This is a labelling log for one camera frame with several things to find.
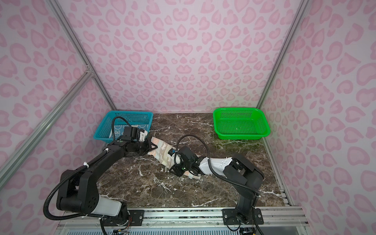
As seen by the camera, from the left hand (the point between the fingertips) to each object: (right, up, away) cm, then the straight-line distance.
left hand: (158, 143), depth 86 cm
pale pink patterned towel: (+2, -6, 0) cm, 7 cm away
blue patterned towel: (-32, +7, +17) cm, 37 cm away
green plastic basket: (+57, +12, +27) cm, 64 cm away
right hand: (+9, -14, -1) cm, 16 cm away
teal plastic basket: (-41, +5, +15) cm, 44 cm away
